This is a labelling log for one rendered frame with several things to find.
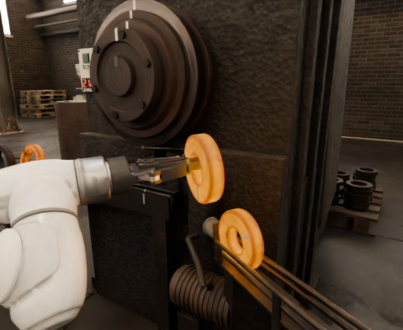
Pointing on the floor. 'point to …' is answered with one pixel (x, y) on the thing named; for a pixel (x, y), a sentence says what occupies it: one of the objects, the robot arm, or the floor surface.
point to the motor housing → (198, 300)
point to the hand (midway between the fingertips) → (201, 161)
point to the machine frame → (231, 143)
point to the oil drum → (70, 127)
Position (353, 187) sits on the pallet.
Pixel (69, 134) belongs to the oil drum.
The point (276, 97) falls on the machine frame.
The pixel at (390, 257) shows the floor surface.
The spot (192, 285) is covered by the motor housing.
